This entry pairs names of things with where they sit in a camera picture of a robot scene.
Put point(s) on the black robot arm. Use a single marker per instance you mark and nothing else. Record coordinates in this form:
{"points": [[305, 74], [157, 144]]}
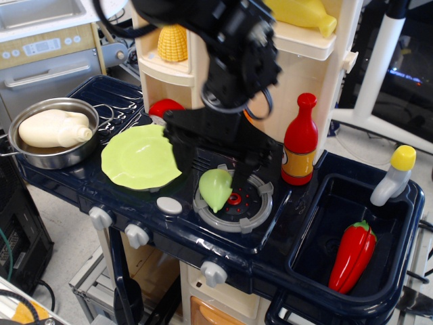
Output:
{"points": [[230, 29]]}

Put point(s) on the grey middle stove knob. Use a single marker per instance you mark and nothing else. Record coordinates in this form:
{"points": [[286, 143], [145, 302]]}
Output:
{"points": [[137, 236]]}

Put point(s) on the red toy ketchup bottle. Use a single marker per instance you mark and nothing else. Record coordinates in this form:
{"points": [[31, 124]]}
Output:
{"points": [[300, 143]]}

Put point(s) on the navy toy kitchen counter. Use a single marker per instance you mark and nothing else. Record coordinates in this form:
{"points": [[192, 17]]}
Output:
{"points": [[288, 259]]}

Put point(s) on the red toy chili pepper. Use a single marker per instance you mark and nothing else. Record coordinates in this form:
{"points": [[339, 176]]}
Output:
{"points": [[355, 251]]}

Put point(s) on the black computer case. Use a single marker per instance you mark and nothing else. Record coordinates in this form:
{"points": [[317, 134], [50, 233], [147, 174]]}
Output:
{"points": [[26, 246]]}

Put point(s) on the orange toy carrot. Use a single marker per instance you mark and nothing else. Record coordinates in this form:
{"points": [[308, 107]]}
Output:
{"points": [[249, 116]]}

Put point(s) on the grey right stove knob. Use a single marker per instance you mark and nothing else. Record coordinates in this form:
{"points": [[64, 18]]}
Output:
{"points": [[213, 273]]}

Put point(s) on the grey oval button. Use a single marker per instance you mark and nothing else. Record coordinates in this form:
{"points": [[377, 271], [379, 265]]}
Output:
{"points": [[169, 205]]}

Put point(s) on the stainless steel pot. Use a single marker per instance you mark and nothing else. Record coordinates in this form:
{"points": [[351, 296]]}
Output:
{"points": [[57, 157]]}

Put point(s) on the yellow toy corn cob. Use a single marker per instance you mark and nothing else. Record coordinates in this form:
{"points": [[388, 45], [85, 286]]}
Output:
{"points": [[172, 43]]}

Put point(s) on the green toy pear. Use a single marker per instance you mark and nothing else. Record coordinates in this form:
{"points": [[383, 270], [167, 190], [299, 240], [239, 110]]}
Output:
{"points": [[215, 188]]}

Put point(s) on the cream toy kitchen shelf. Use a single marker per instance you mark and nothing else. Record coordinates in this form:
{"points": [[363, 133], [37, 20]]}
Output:
{"points": [[310, 63]]}

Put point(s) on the cream toy squash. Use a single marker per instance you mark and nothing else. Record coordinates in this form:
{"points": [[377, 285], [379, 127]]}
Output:
{"points": [[55, 128]]}

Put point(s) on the light green plastic plate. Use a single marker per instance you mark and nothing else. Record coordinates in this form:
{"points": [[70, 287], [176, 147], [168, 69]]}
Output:
{"points": [[140, 158]]}

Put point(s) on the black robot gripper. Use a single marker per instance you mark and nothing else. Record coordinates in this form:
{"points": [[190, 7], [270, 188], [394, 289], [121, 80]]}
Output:
{"points": [[220, 126]]}

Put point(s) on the grey stove knob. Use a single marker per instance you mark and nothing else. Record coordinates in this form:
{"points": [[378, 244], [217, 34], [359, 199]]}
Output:
{"points": [[100, 218], [137, 236], [213, 273]]}

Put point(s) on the white stand pole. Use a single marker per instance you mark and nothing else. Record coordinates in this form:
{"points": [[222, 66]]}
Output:
{"points": [[361, 116]]}

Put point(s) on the grey toy faucet yellow cap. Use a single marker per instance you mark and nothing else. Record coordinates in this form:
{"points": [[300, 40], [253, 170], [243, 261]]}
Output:
{"points": [[397, 177]]}

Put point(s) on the grey toy stove burner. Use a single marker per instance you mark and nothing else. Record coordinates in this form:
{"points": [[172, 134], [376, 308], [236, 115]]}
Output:
{"points": [[246, 209]]}

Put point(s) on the grey left stove knob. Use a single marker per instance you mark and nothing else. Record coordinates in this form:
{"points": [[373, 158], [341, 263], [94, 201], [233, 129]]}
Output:
{"points": [[100, 218]]}

